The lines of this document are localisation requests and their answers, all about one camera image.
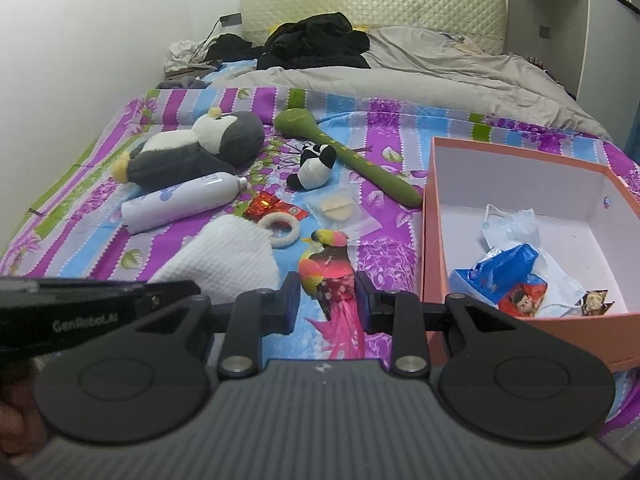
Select white paper towel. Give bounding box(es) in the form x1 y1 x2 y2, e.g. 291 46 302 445
150 214 280 304

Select white spray bottle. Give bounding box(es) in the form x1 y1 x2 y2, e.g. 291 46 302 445
120 172 250 234

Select green massage stick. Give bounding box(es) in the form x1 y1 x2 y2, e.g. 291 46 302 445
273 108 422 208

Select grey duvet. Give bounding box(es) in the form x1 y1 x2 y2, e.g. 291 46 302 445
210 26 612 141

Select cream quilted headboard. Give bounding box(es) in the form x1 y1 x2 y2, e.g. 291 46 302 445
240 0 506 54

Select small panda plush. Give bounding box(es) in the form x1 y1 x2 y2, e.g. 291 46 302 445
286 144 336 192

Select black clothes by wall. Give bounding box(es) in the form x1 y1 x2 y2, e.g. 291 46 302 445
205 34 264 64

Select pink toy bird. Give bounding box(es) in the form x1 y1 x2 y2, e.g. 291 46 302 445
298 229 366 360

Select wall socket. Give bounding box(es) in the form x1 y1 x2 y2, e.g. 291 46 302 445
219 12 242 28

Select white clothes on nightstand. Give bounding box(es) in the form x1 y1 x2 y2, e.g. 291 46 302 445
164 39 209 76

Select orange cardboard box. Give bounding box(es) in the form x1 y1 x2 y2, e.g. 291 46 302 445
420 138 639 372

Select light blue face mask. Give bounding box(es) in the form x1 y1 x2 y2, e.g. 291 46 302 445
482 205 586 318

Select red foil wrapper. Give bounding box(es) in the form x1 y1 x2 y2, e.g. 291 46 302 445
243 191 308 222

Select blue tissue pack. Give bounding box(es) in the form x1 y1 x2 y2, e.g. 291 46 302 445
449 244 544 306

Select grey wardrobe cabinet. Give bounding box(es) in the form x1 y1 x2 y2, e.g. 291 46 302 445
506 0 639 153

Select white fluffy ring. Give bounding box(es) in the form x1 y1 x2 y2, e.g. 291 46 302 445
256 211 303 250

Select brown candy wrapper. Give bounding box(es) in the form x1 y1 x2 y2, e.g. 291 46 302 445
582 289 614 316

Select clear bag with puffs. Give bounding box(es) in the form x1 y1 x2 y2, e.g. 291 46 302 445
304 186 382 240

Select striped floral bed sheet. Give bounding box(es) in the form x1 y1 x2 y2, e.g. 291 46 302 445
1 87 639 437

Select black clothes pile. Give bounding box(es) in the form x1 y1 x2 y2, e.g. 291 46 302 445
257 12 370 70

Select grey white penguin plush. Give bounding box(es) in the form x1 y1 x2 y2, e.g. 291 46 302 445
111 107 265 193

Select person's left hand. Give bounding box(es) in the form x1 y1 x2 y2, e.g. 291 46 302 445
1 359 48 460

